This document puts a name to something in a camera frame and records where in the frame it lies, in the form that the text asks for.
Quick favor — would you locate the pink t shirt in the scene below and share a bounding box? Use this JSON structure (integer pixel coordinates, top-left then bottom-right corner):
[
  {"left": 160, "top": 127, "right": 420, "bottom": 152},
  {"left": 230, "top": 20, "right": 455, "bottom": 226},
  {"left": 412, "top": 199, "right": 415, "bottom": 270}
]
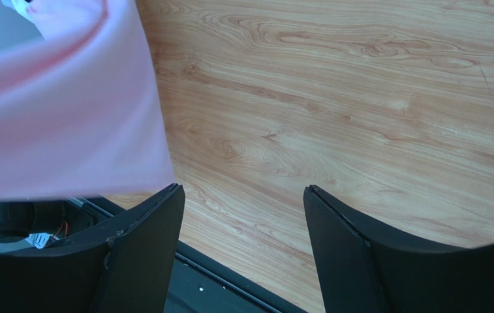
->
[{"left": 0, "top": 1, "right": 176, "bottom": 201}]

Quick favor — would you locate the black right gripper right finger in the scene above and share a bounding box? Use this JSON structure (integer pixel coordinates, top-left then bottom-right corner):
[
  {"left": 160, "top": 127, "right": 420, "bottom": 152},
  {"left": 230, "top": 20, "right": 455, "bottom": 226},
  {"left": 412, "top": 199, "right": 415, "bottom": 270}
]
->
[{"left": 303, "top": 185, "right": 494, "bottom": 312}]

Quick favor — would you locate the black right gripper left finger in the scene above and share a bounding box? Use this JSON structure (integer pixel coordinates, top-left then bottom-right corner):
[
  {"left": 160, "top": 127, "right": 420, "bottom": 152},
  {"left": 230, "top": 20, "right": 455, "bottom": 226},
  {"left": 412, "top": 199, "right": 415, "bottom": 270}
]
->
[{"left": 0, "top": 184, "right": 185, "bottom": 312}]

